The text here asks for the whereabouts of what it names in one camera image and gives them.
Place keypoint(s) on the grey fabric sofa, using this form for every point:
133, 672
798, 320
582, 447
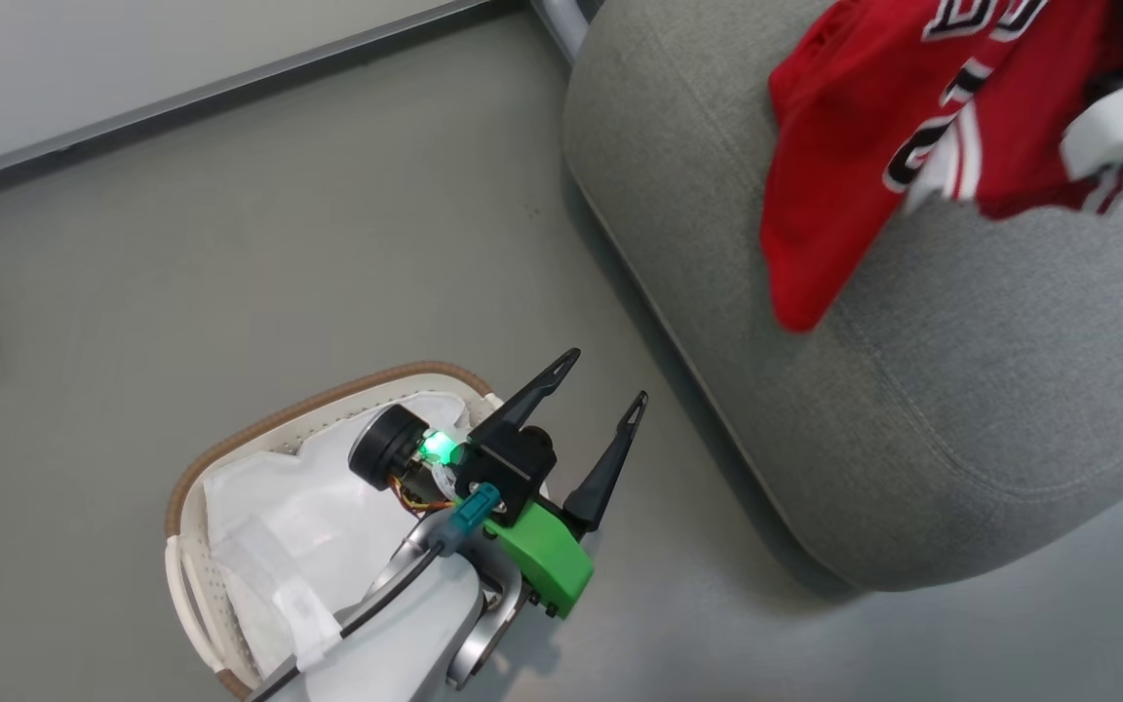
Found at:
961, 390

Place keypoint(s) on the grey aluminium floor rail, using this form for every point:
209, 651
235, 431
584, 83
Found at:
181, 97

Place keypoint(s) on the black round left wrist camera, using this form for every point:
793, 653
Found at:
386, 444

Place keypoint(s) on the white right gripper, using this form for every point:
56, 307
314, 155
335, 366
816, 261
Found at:
1117, 122

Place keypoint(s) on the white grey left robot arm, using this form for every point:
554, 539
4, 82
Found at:
406, 643

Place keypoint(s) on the red basketball jersey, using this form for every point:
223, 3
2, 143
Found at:
834, 146

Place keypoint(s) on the grey metal corner post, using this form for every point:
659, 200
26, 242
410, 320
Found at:
566, 24

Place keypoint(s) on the cream laundry basket brown rim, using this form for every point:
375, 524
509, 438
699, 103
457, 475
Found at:
189, 585

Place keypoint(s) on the white garment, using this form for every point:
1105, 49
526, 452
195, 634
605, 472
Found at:
269, 507

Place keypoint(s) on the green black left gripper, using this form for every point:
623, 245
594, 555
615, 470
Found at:
542, 561

